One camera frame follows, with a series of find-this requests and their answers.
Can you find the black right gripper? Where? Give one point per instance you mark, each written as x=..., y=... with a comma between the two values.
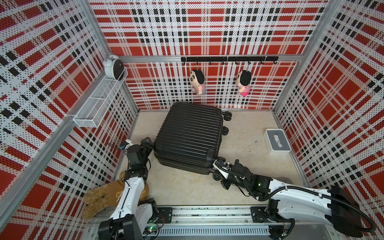
x=224, y=184

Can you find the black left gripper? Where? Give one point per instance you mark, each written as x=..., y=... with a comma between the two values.
x=148, y=148

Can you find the black ribbed hard-shell suitcase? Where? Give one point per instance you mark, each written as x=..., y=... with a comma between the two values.
x=190, y=138

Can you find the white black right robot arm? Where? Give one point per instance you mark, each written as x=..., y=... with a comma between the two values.
x=287, y=202

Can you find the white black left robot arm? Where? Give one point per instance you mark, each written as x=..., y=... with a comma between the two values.
x=131, y=215

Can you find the white tissue box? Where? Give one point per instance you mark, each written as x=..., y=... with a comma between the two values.
x=277, y=142

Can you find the brown teddy bear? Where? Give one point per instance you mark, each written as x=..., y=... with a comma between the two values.
x=99, y=198

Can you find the white round alarm clock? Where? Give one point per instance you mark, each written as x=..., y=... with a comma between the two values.
x=114, y=67

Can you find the plush doll blue shorts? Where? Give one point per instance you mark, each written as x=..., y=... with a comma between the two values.
x=197, y=81

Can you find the plush doll pink outfit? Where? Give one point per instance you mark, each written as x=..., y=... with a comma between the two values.
x=243, y=82

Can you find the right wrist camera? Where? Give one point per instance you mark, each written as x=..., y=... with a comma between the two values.
x=222, y=170

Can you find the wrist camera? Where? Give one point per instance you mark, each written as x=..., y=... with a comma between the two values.
x=125, y=144
x=222, y=170

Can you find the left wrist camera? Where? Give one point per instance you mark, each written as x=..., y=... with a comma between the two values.
x=125, y=144

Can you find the white wire mesh shelf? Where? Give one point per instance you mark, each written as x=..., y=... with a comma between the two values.
x=93, y=111

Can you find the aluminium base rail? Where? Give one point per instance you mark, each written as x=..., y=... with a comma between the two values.
x=236, y=222

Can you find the green circuit board with wires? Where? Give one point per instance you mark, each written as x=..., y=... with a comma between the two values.
x=154, y=228

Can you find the black wall hook rail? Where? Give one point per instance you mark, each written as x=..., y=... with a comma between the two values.
x=260, y=59

